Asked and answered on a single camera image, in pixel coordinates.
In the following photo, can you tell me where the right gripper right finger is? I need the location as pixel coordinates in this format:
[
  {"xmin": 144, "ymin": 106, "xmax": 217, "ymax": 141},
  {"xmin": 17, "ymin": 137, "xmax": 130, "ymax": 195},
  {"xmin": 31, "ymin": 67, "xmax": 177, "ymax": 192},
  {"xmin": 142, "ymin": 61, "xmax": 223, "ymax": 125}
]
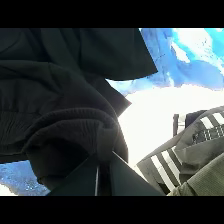
[{"xmin": 99, "ymin": 151, "xmax": 165, "ymax": 197}]

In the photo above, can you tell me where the olive green garment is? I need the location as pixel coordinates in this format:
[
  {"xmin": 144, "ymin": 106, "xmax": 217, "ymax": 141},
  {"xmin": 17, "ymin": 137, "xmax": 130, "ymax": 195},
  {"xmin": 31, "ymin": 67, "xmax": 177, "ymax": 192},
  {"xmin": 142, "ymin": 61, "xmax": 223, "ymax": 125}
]
[{"xmin": 167, "ymin": 153, "xmax": 224, "ymax": 197}]

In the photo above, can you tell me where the black white striped garment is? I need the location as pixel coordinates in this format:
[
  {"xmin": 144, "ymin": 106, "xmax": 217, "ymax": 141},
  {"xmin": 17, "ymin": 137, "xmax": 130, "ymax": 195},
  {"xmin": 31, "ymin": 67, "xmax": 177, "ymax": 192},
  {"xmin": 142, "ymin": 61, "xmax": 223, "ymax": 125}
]
[{"xmin": 136, "ymin": 105, "xmax": 224, "ymax": 196}]

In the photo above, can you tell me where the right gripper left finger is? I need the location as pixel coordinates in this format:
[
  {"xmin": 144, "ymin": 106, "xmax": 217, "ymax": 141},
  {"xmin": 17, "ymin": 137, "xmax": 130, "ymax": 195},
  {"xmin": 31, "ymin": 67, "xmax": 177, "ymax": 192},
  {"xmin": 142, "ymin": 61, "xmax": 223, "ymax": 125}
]
[{"xmin": 48, "ymin": 153, "xmax": 100, "ymax": 197}]

